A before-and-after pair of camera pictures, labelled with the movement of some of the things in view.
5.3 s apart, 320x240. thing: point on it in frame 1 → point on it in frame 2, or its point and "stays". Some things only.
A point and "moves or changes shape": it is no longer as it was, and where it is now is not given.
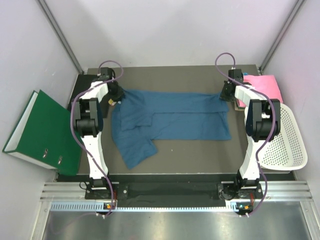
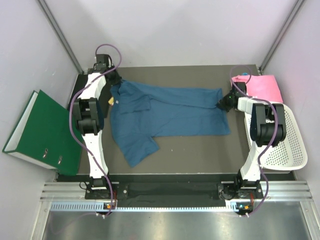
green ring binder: x=44 y=136 stays
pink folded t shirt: x=266 y=83 stays
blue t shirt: x=140 y=118 moves or changes shape
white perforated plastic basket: x=287 y=151 stays
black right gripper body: x=225 y=96 → x=225 y=103
